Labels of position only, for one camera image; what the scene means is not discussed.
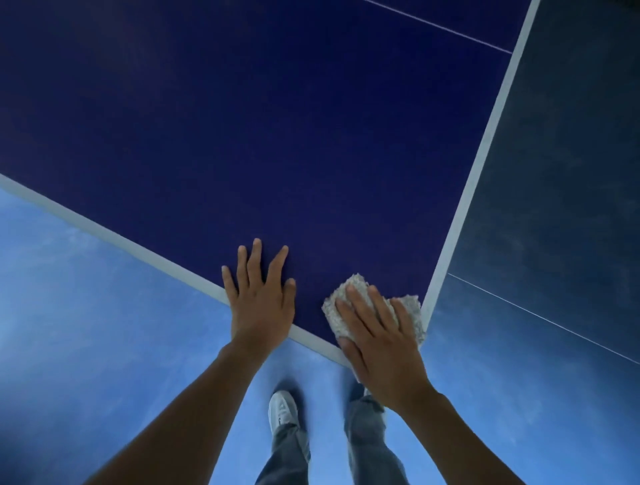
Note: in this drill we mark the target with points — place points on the person's left hand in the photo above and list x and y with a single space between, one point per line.
260 310

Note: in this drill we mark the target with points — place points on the person's left little finger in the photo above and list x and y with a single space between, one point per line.
229 286

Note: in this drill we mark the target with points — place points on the person's right little finger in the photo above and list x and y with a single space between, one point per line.
411 330

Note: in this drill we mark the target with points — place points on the person's right middle finger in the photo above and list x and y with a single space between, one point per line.
365 309

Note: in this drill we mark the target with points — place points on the person's left forearm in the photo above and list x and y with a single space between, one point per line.
190 424

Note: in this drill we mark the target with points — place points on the person's left thumb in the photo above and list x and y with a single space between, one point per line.
290 300

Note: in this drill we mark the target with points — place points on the person's right thumb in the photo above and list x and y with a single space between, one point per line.
351 358

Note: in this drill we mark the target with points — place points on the grey jeans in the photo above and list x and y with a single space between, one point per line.
367 449

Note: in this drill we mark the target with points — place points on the person's left middle finger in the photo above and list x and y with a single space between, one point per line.
254 265

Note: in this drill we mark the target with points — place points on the person's right hand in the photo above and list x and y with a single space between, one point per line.
382 354

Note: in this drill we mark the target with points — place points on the white sneaker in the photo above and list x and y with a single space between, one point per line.
282 407

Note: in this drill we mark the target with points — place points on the person's right forearm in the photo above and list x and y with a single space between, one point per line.
452 444

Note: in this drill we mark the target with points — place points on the grey fluffy cleaning cloth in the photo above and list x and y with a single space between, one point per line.
336 317

